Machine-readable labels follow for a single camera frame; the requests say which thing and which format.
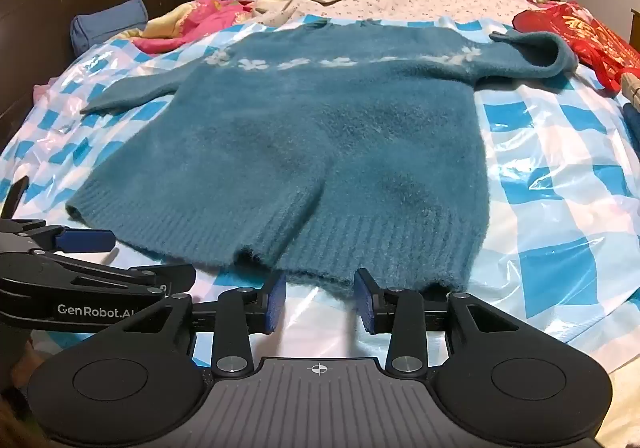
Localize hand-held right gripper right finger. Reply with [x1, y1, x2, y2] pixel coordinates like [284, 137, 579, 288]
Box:
[352, 268, 532, 375]

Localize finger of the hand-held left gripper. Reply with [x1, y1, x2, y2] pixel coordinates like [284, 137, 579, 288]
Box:
[0, 252, 197, 297]
[0, 176, 116, 255]

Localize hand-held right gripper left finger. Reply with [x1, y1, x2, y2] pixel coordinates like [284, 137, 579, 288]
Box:
[120, 272, 288, 376]

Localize teal fleece towel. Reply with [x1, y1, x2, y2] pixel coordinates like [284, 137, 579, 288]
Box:
[66, 20, 581, 296]

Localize blue white checkered plastic sheet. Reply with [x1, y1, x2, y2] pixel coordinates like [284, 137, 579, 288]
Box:
[0, 15, 640, 379]

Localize blue pillow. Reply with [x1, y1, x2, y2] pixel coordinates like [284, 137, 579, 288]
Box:
[70, 0, 150, 53]

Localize pink floral quilt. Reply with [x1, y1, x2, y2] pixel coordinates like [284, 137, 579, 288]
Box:
[125, 0, 261, 53]

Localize blue cloth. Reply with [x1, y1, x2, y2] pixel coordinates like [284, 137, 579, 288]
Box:
[622, 102, 640, 149]

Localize red plastic bag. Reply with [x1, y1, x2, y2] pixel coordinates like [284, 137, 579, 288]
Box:
[514, 2, 640, 93]

